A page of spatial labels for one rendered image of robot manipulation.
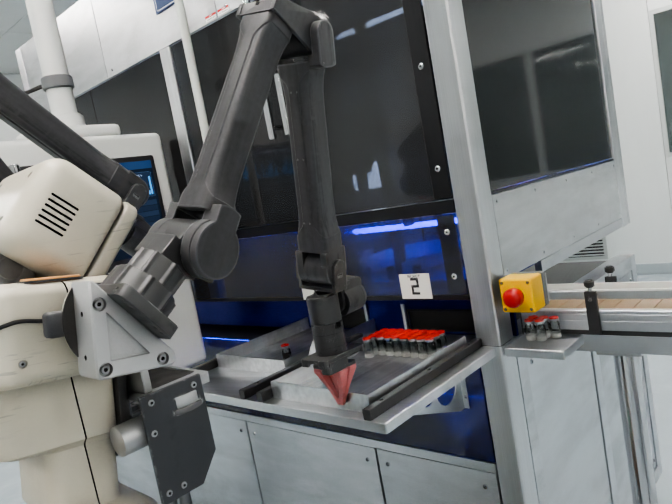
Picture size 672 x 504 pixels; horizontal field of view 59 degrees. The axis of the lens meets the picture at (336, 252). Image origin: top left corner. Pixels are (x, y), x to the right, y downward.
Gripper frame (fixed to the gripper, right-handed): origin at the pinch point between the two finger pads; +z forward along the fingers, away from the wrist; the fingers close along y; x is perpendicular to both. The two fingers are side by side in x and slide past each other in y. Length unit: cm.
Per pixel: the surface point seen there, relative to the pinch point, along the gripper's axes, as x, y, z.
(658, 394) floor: 10, 228, 88
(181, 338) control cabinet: 89, 25, 0
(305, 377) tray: 19.5, 10.2, 1.1
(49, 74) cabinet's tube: 96, 5, -84
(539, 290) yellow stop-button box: -21.8, 40.6, -9.9
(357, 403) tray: -3.2, 0.7, 0.6
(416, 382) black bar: -8.2, 12.4, 0.5
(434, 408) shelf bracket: -1.2, 26.3, 12.2
